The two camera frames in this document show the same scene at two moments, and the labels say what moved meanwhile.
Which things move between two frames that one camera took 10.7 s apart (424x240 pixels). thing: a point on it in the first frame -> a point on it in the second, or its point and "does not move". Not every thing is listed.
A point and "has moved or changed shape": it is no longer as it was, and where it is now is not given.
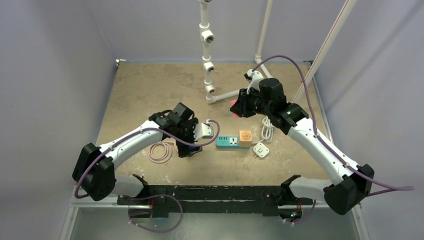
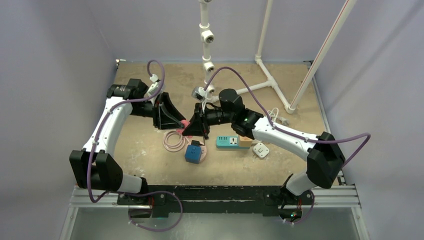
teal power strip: x=229 y=142 does not move
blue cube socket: x=194 y=149 has moved or changed shape
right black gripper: x=243 y=104 -> x=202 y=118
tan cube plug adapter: x=245 y=138 does not move
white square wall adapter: x=261 y=150 does not move
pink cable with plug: x=160 y=152 has moved or changed shape
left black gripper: x=190 y=124 -> x=165 y=115
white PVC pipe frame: x=207 y=37 does not move
